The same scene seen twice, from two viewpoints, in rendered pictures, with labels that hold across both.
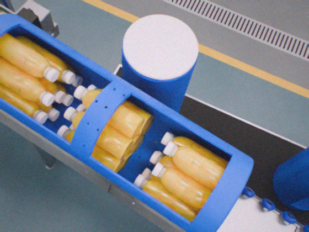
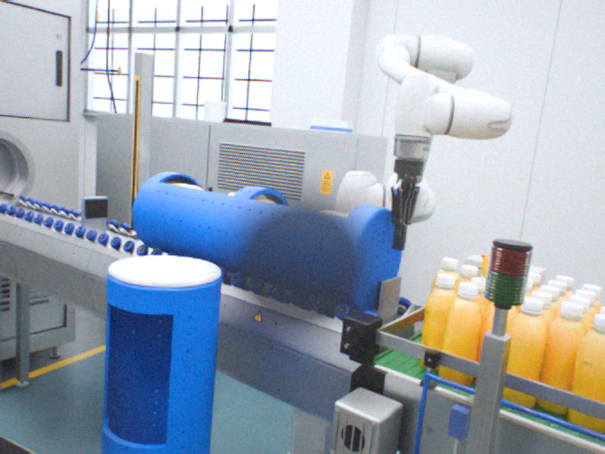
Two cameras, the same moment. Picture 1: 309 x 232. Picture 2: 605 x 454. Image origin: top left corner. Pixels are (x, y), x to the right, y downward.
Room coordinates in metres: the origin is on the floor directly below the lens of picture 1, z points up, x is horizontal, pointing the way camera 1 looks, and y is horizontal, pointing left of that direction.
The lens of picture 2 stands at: (2.01, 0.68, 1.40)
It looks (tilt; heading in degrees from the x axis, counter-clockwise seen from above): 10 degrees down; 194
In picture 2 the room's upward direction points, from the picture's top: 5 degrees clockwise
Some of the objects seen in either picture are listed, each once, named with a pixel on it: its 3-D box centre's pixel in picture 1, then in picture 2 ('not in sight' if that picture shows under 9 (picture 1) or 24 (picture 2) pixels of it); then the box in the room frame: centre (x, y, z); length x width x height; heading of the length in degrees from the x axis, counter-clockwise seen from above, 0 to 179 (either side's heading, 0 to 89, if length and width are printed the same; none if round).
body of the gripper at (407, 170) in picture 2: not in sight; (407, 177); (0.57, 0.59, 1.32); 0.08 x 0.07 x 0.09; 158
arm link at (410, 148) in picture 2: not in sight; (410, 149); (0.57, 0.59, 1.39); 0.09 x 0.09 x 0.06
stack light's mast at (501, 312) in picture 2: not in sight; (505, 288); (1.06, 0.80, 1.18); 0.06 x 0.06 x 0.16
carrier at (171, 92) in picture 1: (152, 98); (158, 429); (0.77, 0.03, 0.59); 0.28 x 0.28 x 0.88
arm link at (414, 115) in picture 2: not in sight; (421, 105); (0.57, 0.61, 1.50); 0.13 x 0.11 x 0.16; 105
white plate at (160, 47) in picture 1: (160, 46); (166, 269); (0.77, 0.03, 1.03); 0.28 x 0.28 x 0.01
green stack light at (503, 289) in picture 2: not in sight; (505, 286); (1.06, 0.80, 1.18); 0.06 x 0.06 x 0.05
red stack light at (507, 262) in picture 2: not in sight; (510, 259); (1.06, 0.80, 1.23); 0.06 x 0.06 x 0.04
